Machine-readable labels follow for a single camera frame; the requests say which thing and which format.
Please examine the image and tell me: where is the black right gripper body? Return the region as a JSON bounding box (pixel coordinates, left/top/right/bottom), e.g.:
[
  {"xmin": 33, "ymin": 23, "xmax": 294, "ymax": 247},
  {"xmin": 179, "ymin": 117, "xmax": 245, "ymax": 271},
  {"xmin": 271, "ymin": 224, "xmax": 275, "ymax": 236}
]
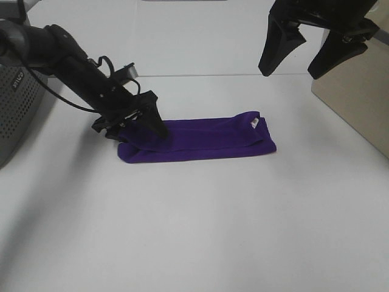
[{"xmin": 270, "ymin": 0, "xmax": 380, "ymax": 40}]

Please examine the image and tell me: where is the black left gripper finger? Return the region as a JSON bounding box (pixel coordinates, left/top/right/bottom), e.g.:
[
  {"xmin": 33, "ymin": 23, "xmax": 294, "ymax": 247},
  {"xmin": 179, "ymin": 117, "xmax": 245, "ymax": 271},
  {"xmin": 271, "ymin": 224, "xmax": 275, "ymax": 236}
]
[
  {"xmin": 105, "ymin": 120, "xmax": 131, "ymax": 143},
  {"xmin": 135, "ymin": 91, "xmax": 168, "ymax": 139}
]

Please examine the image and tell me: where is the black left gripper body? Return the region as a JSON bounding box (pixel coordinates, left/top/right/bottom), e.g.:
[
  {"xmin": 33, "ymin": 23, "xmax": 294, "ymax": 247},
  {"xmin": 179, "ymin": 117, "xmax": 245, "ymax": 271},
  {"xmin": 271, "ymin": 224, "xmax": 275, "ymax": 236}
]
[{"xmin": 91, "ymin": 77, "xmax": 142, "ymax": 133}]

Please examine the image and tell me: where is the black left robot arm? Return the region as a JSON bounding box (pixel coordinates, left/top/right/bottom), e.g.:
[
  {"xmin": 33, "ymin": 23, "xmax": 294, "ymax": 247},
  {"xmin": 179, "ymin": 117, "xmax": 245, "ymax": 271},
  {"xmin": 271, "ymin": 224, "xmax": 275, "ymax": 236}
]
[{"xmin": 1, "ymin": 20, "xmax": 168, "ymax": 142}]

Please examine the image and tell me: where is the grey perforated laundry basket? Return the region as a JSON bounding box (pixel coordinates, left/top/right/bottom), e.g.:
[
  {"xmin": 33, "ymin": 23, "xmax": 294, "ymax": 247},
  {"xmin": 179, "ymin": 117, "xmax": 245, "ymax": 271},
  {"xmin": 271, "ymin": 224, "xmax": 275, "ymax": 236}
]
[{"xmin": 0, "ymin": 0, "xmax": 49, "ymax": 170}]

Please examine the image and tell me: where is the purple towel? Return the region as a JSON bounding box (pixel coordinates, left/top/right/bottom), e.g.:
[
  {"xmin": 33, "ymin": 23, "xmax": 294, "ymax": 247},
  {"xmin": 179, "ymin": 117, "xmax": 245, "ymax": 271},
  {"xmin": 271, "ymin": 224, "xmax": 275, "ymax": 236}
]
[{"xmin": 117, "ymin": 111, "xmax": 277, "ymax": 164}]

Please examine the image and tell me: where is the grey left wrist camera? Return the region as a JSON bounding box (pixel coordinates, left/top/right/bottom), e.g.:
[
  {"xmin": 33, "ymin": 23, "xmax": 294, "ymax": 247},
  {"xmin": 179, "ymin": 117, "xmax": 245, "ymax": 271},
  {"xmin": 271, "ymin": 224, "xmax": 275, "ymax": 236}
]
[{"xmin": 115, "ymin": 63, "xmax": 139, "ymax": 85}]

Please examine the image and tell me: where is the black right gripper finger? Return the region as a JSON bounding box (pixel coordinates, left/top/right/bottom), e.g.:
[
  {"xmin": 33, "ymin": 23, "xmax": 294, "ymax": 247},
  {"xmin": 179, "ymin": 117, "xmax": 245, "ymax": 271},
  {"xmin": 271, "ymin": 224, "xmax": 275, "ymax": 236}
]
[
  {"xmin": 308, "ymin": 31, "xmax": 368, "ymax": 79},
  {"xmin": 258, "ymin": 14, "xmax": 306, "ymax": 76}
]

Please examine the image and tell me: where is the beige fabric storage bin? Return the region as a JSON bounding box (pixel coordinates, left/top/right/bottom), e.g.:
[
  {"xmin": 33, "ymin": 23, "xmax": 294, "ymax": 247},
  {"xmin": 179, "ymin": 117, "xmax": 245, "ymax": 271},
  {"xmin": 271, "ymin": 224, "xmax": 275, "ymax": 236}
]
[{"xmin": 311, "ymin": 30, "xmax": 389, "ymax": 159}]

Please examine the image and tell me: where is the white towel care label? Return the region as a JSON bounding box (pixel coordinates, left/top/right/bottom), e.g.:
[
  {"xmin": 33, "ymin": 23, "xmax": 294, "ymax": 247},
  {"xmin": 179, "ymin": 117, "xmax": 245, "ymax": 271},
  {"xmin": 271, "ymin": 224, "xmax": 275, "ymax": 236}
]
[{"xmin": 250, "ymin": 117, "xmax": 260, "ymax": 128}]

